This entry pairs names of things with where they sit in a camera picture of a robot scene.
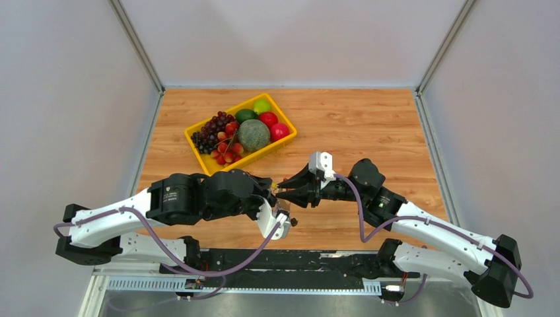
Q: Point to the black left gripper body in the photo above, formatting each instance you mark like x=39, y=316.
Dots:
x=259, y=195

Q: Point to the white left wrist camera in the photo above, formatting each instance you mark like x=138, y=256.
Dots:
x=271, y=223

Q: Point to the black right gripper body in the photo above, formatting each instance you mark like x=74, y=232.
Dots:
x=328, y=192

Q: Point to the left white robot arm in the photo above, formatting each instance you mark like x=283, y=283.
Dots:
x=125, y=230

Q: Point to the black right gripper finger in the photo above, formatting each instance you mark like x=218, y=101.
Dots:
x=301, y=199
x=299, y=180

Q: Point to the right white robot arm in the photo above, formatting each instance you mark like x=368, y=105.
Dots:
x=490, y=266

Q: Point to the pink red apple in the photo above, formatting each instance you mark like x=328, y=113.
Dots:
x=278, y=131

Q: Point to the red strawberry cluster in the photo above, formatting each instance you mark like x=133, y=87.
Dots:
x=226, y=148

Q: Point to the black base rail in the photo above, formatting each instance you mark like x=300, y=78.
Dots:
x=295, y=269

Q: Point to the green netted melon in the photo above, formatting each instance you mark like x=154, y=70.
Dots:
x=253, y=135

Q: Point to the dark purple grape bunch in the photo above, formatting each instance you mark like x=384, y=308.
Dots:
x=203, y=139

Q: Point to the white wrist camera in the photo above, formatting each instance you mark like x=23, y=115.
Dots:
x=320, y=165
x=271, y=223

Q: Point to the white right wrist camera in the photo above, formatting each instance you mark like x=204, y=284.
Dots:
x=320, y=165

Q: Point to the dark green lime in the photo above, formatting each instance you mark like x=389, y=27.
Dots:
x=244, y=115

